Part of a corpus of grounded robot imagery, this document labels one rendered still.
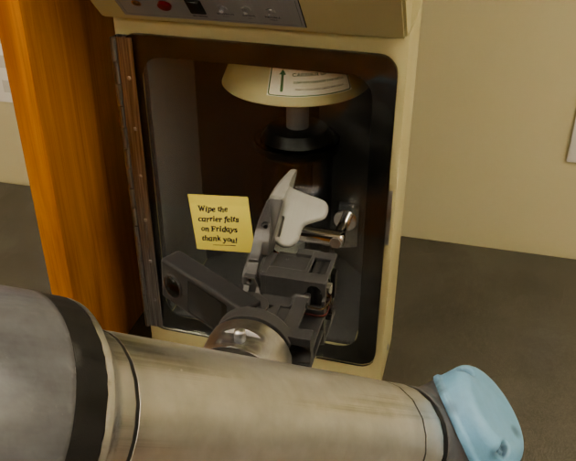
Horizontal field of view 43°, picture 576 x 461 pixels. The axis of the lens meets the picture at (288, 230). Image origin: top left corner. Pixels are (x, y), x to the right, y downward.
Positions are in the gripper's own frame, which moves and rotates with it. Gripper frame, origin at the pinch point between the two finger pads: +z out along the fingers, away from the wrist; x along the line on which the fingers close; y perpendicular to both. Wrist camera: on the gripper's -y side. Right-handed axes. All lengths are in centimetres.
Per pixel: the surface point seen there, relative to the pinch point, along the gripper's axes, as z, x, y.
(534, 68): 49, 5, 26
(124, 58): 4.5, 16.2, -19.6
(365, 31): 2.5, 21.6, 6.9
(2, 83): 48, -6, -69
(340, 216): 3.8, 0.4, 5.1
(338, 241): -1.2, 0.3, 5.9
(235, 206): 4.3, -0.3, -7.5
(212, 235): 4.4, -4.9, -10.6
